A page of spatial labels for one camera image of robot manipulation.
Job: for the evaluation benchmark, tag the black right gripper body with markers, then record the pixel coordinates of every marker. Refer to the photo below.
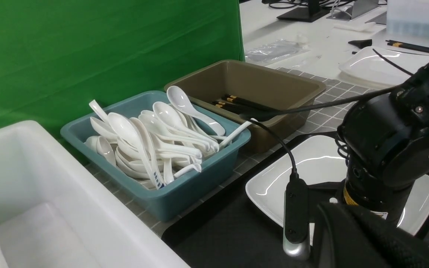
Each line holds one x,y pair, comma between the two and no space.
353,237

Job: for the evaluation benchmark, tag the large white square plate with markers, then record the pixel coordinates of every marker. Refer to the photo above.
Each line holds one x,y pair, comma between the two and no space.
318,161

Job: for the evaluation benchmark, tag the white ceramic soup spoon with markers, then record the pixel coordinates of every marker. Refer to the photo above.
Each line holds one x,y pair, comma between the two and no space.
180,101

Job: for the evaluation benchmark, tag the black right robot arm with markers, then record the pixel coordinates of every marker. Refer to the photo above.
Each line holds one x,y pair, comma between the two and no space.
387,139

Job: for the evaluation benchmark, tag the white plate on desk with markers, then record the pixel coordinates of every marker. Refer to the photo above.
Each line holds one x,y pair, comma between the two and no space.
367,66

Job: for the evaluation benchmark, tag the bundle of black chopsticks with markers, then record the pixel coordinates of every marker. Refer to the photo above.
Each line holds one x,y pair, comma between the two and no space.
239,105

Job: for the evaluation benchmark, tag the brown plastic chopstick bin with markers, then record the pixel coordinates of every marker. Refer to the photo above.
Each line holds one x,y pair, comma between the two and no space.
266,86

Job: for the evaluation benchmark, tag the clear plastic bag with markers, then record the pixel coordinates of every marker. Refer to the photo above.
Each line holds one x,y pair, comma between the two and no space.
276,51

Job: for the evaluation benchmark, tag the chopsticks on far desk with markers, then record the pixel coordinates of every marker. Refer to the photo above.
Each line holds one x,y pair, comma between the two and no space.
403,45

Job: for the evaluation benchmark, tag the pile of white soup spoons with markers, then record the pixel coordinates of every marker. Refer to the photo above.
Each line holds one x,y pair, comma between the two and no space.
158,146

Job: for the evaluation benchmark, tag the teal plastic spoon bin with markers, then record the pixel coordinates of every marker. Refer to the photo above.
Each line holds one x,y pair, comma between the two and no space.
171,200

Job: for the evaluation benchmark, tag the large translucent white bin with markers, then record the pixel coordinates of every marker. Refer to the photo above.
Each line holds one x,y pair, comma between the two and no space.
55,214

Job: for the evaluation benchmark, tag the green backdrop cloth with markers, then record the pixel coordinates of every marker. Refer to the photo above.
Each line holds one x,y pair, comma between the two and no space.
58,55

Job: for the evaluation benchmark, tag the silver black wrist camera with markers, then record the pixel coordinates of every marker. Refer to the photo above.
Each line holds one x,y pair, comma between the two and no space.
296,234

